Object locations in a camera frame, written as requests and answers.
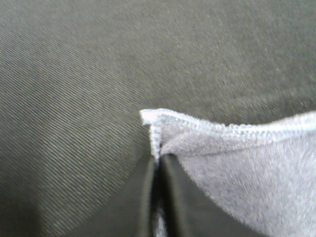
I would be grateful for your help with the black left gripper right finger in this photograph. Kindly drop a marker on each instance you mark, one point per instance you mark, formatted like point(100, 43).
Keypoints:
point(188, 212)

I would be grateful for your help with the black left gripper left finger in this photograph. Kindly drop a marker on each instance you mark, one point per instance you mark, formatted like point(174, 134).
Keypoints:
point(130, 212)

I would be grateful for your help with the grey microfibre towel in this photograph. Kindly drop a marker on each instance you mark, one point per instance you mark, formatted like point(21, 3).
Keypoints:
point(262, 175)

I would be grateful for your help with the black table cloth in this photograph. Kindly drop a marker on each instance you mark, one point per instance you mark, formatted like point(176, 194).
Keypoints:
point(75, 75)

